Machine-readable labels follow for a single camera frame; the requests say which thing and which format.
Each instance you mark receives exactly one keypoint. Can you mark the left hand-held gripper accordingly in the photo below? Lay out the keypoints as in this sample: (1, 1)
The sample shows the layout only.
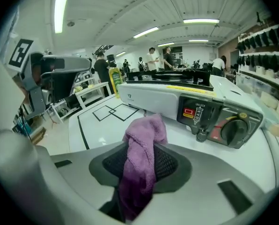
(33, 78)

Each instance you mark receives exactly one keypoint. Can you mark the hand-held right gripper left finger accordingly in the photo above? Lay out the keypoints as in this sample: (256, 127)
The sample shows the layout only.
(83, 170)

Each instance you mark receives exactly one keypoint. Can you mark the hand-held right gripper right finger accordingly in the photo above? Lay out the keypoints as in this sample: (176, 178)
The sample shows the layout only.
(200, 179)

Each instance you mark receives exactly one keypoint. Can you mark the purple cloth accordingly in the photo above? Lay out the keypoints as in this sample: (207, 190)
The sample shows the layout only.
(139, 149)

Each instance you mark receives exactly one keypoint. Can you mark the white portable stove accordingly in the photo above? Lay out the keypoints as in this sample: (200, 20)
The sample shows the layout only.
(153, 95)

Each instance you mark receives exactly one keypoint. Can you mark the white side table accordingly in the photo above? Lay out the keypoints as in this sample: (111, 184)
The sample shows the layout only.
(92, 91)

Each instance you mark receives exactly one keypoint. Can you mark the yellow oil bottle green label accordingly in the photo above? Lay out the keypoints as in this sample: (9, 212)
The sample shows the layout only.
(115, 81)

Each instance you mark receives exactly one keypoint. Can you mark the ceiling tube light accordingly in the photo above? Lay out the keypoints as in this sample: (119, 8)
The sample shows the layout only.
(60, 13)
(165, 44)
(198, 40)
(201, 21)
(120, 54)
(146, 32)

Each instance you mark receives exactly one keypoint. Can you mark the row of clear storage bins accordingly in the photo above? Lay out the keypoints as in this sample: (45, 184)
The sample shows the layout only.
(266, 95)

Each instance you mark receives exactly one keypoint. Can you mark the wall shelves with black items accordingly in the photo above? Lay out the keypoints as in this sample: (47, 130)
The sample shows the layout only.
(263, 55)

